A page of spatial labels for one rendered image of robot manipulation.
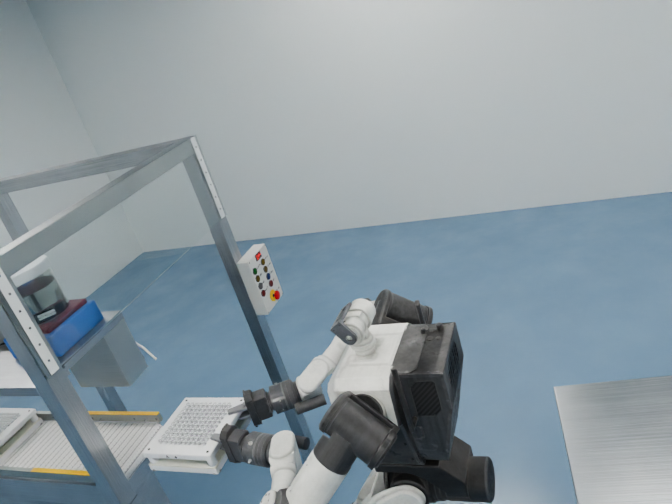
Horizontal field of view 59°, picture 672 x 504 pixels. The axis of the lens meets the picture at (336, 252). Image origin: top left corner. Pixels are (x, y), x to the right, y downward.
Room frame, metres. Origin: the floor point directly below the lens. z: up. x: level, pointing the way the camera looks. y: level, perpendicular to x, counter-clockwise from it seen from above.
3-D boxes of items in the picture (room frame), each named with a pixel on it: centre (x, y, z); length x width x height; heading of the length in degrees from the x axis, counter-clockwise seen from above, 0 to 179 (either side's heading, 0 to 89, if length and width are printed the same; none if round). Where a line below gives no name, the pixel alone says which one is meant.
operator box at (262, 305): (2.34, 0.35, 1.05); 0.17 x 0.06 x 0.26; 154
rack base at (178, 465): (1.50, 0.56, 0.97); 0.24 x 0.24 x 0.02; 64
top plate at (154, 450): (1.50, 0.56, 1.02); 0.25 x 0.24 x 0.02; 154
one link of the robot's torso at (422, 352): (1.20, -0.05, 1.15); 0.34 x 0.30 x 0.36; 154
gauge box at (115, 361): (1.77, 0.85, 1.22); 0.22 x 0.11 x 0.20; 64
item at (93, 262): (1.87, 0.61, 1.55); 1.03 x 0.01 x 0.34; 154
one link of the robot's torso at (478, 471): (1.19, -0.08, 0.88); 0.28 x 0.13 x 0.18; 64
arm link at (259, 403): (1.52, 0.34, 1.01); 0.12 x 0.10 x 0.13; 96
